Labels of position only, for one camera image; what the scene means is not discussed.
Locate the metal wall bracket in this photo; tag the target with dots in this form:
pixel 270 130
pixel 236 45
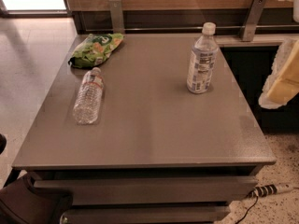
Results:
pixel 254 14
pixel 116 15

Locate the right metal wall bracket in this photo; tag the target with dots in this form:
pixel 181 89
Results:
pixel 254 14

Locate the clear plastic water bottle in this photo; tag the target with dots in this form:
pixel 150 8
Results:
pixel 88 102

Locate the blue label plastic bottle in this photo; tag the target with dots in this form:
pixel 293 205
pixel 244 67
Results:
pixel 202 60

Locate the grey drawer cabinet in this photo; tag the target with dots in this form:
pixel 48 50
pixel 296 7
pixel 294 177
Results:
pixel 158 153

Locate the left metal wall bracket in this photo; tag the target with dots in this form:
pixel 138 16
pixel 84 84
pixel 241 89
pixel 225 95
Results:
pixel 116 15

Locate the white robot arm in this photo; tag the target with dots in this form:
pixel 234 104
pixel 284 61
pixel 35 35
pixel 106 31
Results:
pixel 296 6

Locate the green chip bag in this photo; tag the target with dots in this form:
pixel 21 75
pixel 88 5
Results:
pixel 94 50

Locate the white power strip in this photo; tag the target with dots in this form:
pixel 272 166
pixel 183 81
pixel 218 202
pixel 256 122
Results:
pixel 271 189

